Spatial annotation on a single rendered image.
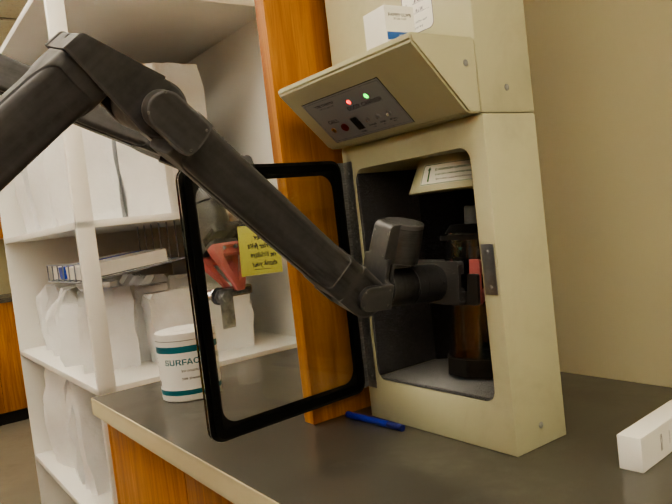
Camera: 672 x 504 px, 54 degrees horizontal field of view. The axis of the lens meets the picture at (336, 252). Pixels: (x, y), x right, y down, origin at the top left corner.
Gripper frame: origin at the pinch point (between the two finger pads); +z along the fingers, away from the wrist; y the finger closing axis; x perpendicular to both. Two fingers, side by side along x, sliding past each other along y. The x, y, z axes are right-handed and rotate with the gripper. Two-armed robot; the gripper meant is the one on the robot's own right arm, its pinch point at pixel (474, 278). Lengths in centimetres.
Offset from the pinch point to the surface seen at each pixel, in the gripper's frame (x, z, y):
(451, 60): -29.5, -17.4, -13.2
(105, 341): 17, -28, 102
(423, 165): -18.1, -8.4, 1.9
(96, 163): -33, -20, 126
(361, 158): -20.5, -11.5, 13.3
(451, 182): -14.9, -8.6, -4.0
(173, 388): 23, -26, 62
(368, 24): -36.9, -21.2, -1.5
